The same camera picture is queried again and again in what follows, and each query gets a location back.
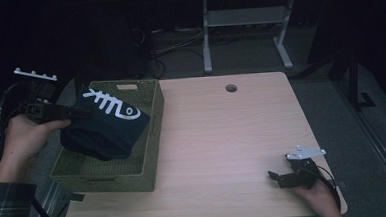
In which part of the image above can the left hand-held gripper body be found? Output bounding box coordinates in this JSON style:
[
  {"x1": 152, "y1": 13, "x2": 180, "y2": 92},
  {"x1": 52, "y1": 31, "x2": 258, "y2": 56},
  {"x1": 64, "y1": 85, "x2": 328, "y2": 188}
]
[{"x1": 13, "y1": 64, "x2": 73, "y2": 126}]

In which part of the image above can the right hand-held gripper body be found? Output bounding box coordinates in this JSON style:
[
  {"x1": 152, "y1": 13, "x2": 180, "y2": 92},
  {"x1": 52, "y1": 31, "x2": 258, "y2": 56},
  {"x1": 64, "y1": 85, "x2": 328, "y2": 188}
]
[{"x1": 283, "y1": 144, "x2": 329, "y2": 190}]

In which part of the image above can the dark shirt with white print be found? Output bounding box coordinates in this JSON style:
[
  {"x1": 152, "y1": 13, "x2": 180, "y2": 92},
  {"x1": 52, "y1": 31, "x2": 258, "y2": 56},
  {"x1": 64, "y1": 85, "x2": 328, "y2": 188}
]
[{"x1": 57, "y1": 84, "x2": 154, "y2": 164}]

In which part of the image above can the green woven basket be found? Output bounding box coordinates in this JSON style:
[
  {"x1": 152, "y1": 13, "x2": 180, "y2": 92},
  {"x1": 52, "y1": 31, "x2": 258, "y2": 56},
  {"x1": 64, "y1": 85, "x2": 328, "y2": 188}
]
[{"x1": 45, "y1": 77, "x2": 170, "y2": 198}]

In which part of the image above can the person's right hand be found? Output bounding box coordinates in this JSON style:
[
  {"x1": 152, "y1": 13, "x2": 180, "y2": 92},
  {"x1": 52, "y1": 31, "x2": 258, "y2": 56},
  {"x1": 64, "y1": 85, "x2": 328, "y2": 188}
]
[{"x1": 291, "y1": 178, "x2": 345, "y2": 217}]

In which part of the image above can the person's left hand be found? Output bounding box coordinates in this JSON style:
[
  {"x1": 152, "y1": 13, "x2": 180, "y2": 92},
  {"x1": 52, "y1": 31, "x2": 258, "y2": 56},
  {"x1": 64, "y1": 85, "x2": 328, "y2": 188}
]
[{"x1": 0, "y1": 110, "x2": 76, "y2": 185}]

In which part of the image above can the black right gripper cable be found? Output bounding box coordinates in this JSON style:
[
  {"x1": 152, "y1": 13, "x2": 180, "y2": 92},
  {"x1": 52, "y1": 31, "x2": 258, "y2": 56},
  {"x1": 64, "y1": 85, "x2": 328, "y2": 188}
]
[{"x1": 312, "y1": 163, "x2": 343, "y2": 214}]

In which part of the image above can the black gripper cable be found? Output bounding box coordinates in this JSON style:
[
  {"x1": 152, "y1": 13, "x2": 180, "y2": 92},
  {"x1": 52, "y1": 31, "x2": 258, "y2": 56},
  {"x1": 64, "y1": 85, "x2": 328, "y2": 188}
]
[
  {"x1": 0, "y1": 79, "x2": 68, "y2": 217},
  {"x1": 312, "y1": 163, "x2": 343, "y2": 214}
]

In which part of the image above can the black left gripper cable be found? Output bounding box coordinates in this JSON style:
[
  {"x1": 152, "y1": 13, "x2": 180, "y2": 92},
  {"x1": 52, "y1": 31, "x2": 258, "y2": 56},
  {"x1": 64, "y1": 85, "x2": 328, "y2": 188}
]
[{"x1": 0, "y1": 79, "x2": 68, "y2": 217}]

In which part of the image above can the metal floor rail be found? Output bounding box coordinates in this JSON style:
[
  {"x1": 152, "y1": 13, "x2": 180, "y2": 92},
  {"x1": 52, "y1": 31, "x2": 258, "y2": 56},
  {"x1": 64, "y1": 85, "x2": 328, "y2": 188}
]
[
  {"x1": 333, "y1": 76, "x2": 386, "y2": 213},
  {"x1": 26, "y1": 178, "x2": 87, "y2": 217}
]

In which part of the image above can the bundle of floor cables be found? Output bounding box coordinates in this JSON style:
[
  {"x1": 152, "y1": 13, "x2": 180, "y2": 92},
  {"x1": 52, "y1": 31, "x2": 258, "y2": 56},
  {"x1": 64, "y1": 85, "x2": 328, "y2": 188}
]
[{"x1": 130, "y1": 23, "x2": 211, "y2": 82}]

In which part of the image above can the white metal desk frame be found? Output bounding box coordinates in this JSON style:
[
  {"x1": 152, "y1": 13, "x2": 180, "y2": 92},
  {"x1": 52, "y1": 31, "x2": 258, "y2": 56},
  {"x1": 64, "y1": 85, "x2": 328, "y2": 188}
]
[{"x1": 188, "y1": 0, "x2": 337, "y2": 76}]

